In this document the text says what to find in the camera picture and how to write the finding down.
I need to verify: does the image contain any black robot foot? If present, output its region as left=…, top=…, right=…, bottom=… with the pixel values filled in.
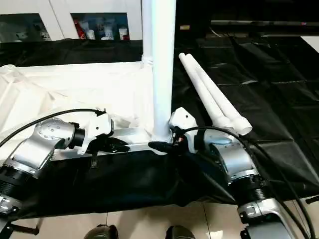
left=83, top=224, right=120, bottom=239
left=164, top=225, right=196, bottom=239

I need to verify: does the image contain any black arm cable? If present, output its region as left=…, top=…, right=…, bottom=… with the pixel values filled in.
left=173, top=125, right=318, bottom=239
left=0, top=108, right=108, bottom=148

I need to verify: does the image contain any black metal table frame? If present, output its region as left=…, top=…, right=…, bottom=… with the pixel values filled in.
left=0, top=223, right=41, bottom=238

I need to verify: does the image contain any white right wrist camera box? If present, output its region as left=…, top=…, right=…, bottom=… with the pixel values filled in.
left=168, top=107, right=197, bottom=151

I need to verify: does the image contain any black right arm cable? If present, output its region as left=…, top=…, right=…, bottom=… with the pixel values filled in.
left=173, top=125, right=318, bottom=239

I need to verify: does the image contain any white plastic table top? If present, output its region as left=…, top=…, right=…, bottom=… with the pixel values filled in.
left=0, top=61, right=173, bottom=161

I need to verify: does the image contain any black right robot foot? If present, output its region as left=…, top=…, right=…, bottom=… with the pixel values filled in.
left=164, top=225, right=196, bottom=239

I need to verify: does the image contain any white plastic table leg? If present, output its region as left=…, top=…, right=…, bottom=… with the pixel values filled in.
left=150, top=0, right=177, bottom=148
left=141, top=0, right=154, bottom=69
left=184, top=54, right=253, bottom=136
left=178, top=52, right=235, bottom=131

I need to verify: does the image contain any black table mat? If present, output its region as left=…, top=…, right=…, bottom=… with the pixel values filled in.
left=0, top=37, right=319, bottom=220

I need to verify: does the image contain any white glass door cabinet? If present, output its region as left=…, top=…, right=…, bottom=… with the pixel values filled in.
left=0, top=0, right=146, bottom=42

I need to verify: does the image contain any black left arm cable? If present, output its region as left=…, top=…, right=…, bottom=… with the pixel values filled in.
left=0, top=108, right=108, bottom=148

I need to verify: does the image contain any black left robot foot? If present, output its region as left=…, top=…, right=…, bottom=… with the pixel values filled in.
left=83, top=224, right=120, bottom=239

